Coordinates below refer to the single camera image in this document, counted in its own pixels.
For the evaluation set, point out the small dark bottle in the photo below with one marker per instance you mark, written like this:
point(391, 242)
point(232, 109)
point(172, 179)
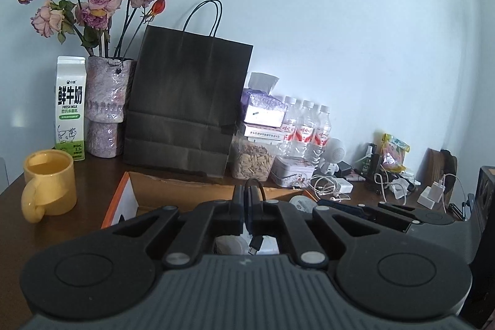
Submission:
point(372, 162)

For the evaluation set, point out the yellow snack bag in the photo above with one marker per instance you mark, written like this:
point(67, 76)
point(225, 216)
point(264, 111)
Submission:
point(394, 152)

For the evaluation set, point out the red cardboard box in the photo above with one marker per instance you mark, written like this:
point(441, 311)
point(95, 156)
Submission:
point(166, 192)

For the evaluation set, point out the metal tin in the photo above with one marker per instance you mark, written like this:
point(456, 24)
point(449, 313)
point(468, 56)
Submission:
point(292, 171)

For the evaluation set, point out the white green milk carton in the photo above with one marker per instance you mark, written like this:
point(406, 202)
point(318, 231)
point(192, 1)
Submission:
point(70, 109)

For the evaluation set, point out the black adapter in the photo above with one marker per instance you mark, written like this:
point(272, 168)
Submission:
point(345, 169)

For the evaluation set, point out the black paper bag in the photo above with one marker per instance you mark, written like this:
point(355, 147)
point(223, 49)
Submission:
point(185, 102)

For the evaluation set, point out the purple vase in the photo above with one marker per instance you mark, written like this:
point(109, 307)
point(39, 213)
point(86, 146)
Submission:
point(108, 109)

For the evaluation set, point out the yellow mug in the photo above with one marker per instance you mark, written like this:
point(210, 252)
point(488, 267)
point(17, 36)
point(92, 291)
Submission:
point(52, 183)

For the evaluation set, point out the small white charger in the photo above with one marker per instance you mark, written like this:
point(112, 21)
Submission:
point(344, 186)

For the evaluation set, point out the flat white box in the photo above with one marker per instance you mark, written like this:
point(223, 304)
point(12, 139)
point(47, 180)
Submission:
point(265, 132)

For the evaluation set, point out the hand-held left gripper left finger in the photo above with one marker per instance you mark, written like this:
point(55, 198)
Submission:
point(238, 214)

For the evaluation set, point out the white power adapter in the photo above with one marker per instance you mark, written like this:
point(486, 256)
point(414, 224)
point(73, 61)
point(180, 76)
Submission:
point(431, 194)

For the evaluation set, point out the clear jar of seeds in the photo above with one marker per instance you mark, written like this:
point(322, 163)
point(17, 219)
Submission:
point(253, 162)

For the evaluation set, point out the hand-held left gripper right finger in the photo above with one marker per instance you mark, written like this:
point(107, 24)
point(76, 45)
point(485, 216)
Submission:
point(258, 216)

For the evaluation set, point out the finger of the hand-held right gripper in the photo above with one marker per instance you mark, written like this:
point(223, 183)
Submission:
point(344, 207)
point(398, 209)

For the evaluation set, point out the brown wooden board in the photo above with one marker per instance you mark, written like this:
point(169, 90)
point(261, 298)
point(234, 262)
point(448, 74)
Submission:
point(439, 167)

